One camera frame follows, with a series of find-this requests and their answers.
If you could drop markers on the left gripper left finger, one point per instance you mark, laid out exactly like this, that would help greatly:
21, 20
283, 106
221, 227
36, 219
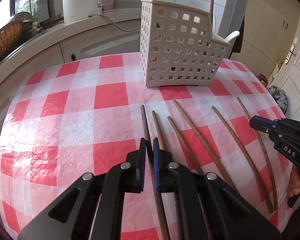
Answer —
92, 207

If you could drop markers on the black framed tray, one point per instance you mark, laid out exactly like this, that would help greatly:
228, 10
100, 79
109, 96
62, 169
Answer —
37, 8

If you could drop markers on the brown wooden chopstick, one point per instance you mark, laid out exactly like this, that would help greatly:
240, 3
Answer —
207, 146
159, 132
236, 163
157, 196
255, 152
190, 154

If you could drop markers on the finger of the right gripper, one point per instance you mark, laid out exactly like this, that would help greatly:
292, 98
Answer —
264, 125

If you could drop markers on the woven wicker basket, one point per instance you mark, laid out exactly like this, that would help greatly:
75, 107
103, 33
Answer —
9, 36

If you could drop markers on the white perforated utensil basket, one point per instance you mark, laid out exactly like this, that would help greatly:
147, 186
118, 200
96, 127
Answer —
178, 45

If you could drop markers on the red white checkered tablecloth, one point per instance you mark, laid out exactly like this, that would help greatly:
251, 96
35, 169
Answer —
85, 117

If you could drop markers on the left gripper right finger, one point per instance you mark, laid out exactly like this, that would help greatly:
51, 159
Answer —
207, 207

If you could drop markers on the person's right hand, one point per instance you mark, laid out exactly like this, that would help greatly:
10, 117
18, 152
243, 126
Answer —
293, 189

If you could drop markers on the steel colander bowl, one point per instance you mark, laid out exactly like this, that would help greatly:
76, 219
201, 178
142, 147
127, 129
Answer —
29, 23

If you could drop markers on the white ceramic spoon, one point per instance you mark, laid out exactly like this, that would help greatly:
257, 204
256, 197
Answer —
232, 36

